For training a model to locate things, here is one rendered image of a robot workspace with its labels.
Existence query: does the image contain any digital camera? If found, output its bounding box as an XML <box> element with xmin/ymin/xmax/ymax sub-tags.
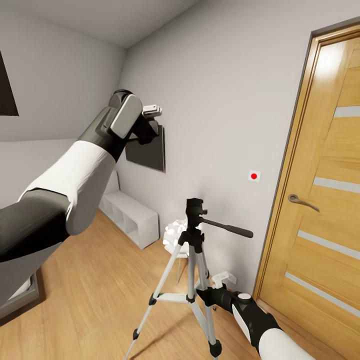
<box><xmin>137</xmin><ymin>117</ymin><xmax>155</xmax><ymax>145</ymax></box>

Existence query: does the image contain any camera tripod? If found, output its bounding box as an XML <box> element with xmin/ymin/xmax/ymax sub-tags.
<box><xmin>124</xmin><ymin>198</ymin><xmax>254</xmax><ymax>360</ymax></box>

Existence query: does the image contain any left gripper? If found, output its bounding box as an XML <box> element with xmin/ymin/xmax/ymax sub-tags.
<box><xmin>129</xmin><ymin>120</ymin><xmax>160</xmax><ymax>141</ymax></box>

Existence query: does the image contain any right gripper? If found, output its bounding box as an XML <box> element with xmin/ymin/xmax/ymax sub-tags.
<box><xmin>196</xmin><ymin>283</ymin><xmax>227</xmax><ymax>308</ymax></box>

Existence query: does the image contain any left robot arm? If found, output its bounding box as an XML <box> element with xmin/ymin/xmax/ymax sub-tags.
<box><xmin>0</xmin><ymin>90</ymin><xmax>163</xmax><ymax>308</ymax></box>

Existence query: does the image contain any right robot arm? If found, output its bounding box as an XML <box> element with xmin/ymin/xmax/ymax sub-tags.
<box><xmin>196</xmin><ymin>271</ymin><xmax>316</xmax><ymax>360</ymax></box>

